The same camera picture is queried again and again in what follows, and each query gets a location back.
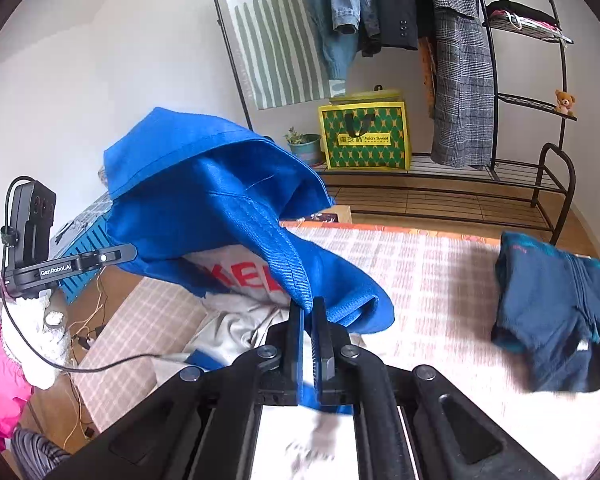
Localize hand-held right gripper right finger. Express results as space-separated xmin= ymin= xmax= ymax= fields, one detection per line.
xmin=312 ymin=297 xmax=561 ymax=480

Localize white cable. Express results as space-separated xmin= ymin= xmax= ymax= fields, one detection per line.
xmin=69 ymin=270 xmax=112 ymax=443

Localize orange cloth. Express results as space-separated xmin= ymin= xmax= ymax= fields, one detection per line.
xmin=417 ymin=35 xmax=439 ymax=122

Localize green striped hanging cloth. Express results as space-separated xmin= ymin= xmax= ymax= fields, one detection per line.
xmin=215 ymin=0 xmax=334 ymax=111

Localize bed with plaid sheet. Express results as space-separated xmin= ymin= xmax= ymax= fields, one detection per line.
xmin=72 ymin=222 xmax=600 ymax=480

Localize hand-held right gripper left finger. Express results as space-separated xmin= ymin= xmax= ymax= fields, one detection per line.
xmin=45 ymin=302 xmax=306 ymax=480

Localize potted plant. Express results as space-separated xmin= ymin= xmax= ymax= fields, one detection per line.
xmin=284 ymin=127 xmax=324 ymax=167

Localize yellow and green bag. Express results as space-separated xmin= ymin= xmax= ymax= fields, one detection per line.
xmin=318 ymin=101 xmax=412 ymax=172

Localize blue slatted crate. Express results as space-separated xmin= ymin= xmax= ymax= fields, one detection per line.
xmin=50 ymin=192 xmax=117 ymax=307

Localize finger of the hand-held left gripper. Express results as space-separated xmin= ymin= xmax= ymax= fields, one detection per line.
xmin=77 ymin=242 xmax=139 ymax=272

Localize brown teddy bear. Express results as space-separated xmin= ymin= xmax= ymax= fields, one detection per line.
xmin=553 ymin=89 xmax=577 ymax=117

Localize black folded clothing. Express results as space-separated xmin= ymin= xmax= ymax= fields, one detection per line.
xmin=485 ymin=0 xmax=557 ymax=24

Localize person's left hand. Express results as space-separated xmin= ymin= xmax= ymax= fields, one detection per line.
xmin=0 ymin=289 xmax=74 ymax=391

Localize grey plaid coat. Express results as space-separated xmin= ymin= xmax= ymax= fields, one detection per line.
xmin=422 ymin=0 xmax=497 ymax=168

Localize white and blue jacket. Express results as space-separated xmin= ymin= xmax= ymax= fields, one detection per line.
xmin=102 ymin=106 xmax=396 ymax=480

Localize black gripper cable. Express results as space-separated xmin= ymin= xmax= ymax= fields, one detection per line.
xmin=0 ymin=176 xmax=193 ymax=375

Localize blue denim jacket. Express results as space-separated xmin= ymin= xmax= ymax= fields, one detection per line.
xmin=300 ymin=0 xmax=382 ymax=97

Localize white and pink bag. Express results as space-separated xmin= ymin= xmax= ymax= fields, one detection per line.
xmin=509 ymin=14 xmax=574 ymax=42

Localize person's striped pants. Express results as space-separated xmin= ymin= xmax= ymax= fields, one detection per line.
xmin=11 ymin=426 xmax=72 ymax=480

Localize black jacket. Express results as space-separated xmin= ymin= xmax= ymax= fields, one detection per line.
xmin=362 ymin=0 xmax=421 ymax=57

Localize navy blue garment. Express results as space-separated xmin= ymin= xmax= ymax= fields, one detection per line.
xmin=491 ymin=230 xmax=600 ymax=394

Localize black metal clothes rack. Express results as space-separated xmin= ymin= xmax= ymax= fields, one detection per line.
xmin=204 ymin=0 xmax=577 ymax=247

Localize grey printed cloth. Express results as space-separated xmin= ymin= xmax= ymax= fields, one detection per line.
xmin=52 ymin=192 xmax=113 ymax=246

